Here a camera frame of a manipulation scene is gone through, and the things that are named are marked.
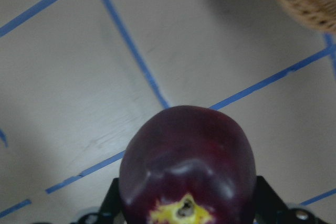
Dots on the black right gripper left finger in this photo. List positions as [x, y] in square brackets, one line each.
[110, 211]

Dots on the dark purple apple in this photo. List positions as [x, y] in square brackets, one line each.
[188, 164]

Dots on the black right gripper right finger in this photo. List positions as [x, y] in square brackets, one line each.
[270, 208]

